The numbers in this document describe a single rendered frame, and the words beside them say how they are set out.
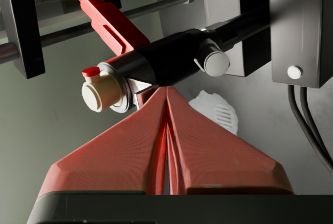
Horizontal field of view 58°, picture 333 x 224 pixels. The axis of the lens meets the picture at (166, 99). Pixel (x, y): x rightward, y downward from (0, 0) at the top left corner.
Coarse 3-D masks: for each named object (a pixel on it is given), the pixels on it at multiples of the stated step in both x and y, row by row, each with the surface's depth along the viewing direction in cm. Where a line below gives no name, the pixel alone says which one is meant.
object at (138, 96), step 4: (148, 88) 13; (152, 88) 13; (156, 88) 13; (140, 92) 12; (144, 92) 13; (148, 92) 13; (152, 92) 13; (136, 96) 12; (140, 96) 12; (144, 96) 13; (148, 96) 13; (136, 100) 12; (140, 100) 12; (144, 100) 13; (136, 104) 13; (140, 104) 13
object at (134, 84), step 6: (126, 78) 14; (132, 78) 14; (132, 84) 14; (138, 84) 14; (144, 84) 13; (150, 84) 13; (156, 84) 13; (132, 90) 14; (138, 90) 14; (132, 96) 15; (132, 102) 15
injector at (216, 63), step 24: (216, 24) 21; (240, 24) 21; (264, 24) 23; (144, 48) 16; (168, 48) 16; (192, 48) 17; (216, 48) 16; (120, 72) 14; (144, 72) 15; (168, 72) 16; (192, 72) 18; (216, 72) 16
